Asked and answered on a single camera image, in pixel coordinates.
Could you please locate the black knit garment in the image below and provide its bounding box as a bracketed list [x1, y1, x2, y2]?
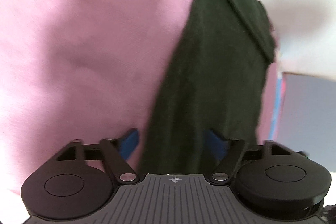
[139, 0, 276, 174]

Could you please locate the pink floral bed sheet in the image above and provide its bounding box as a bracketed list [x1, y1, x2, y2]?
[0, 0, 285, 197]

